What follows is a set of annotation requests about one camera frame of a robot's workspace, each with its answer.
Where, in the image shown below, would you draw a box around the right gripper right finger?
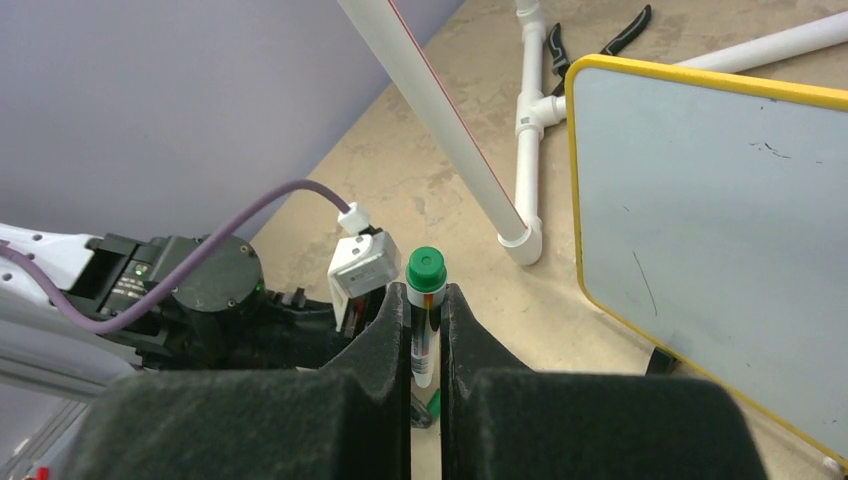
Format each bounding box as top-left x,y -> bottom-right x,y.
441,284 -> 767,479

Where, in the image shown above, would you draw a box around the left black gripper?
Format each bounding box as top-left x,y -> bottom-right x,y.
132,286 -> 387,370

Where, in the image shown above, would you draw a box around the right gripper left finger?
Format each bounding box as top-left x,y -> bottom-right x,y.
66,283 -> 411,479

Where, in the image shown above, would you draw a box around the white green marker pen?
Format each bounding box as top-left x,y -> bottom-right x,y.
405,246 -> 448,388

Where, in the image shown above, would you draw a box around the yellow framed whiteboard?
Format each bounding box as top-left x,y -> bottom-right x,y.
566,54 -> 847,462

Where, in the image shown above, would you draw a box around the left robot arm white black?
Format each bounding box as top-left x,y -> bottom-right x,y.
1,225 -> 387,401

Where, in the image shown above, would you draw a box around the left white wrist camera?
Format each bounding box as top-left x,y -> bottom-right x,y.
327,230 -> 401,333

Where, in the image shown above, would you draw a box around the white PVC pipe frame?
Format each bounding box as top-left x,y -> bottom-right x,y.
336,0 -> 848,268

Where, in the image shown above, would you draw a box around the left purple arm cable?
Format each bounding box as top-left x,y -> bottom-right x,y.
0,179 -> 352,336

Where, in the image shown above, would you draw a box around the black handled pliers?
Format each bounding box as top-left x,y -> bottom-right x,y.
545,3 -> 654,98

